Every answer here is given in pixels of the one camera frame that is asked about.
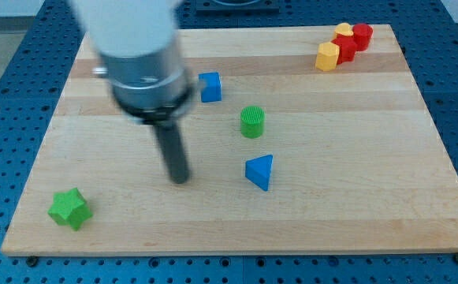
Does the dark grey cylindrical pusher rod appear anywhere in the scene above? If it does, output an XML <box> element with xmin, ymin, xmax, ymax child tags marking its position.
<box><xmin>153</xmin><ymin>121</ymin><xmax>190</xmax><ymax>184</ymax></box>

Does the blue triangle block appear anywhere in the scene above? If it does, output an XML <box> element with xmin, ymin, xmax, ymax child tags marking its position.
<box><xmin>244</xmin><ymin>155</ymin><xmax>274</xmax><ymax>191</ymax></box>

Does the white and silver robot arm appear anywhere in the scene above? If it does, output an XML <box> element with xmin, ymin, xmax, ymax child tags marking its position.
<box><xmin>69</xmin><ymin>0</ymin><xmax>196</xmax><ymax>184</ymax></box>

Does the green star block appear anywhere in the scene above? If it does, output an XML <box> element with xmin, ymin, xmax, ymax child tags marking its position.
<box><xmin>47</xmin><ymin>188</ymin><xmax>93</xmax><ymax>231</ymax></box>

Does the red star block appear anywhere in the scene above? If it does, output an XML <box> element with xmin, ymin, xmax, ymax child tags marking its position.
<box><xmin>332</xmin><ymin>36</ymin><xmax>357</xmax><ymax>65</ymax></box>

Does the blue cube block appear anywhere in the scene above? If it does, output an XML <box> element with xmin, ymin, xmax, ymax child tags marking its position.
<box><xmin>198</xmin><ymin>72</ymin><xmax>222</xmax><ymax>103</ymax></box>

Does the green cylinder block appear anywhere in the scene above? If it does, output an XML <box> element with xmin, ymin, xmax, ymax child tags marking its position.
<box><xmin>240</xmin><ymin>106</ymin><xmax>265</xmax><ymax>139</ymax></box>

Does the light wooden board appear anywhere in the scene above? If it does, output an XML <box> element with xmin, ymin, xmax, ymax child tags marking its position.
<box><xmin>2</xmin><ymin>24</ymin><xmax>458</xmax><ymax>256</ymax></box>

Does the yellow hexagon block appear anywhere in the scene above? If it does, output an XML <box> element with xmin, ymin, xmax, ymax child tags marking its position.
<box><xmin>315</xmin><ymin>42</ymin><xmax>340</xmax><ymax>71</ymax></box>

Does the yellow heart block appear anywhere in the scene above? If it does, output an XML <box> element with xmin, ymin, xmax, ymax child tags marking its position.
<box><xmin>333</xmin><ymin>22</ymin><xmax>354</xmax><ymax>39</ymax></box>

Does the red cylinder block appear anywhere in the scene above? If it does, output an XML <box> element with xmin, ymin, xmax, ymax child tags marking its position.
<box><xmin>352</xmin><ymin>23</ymin><xmax>374</xmax><ymax>51</ymax></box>

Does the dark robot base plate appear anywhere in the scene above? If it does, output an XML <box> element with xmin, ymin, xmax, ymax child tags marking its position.
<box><xmin>192</xmin><ymin>0</ymin><xmax>281</xmax><ymax>13</ymax></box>

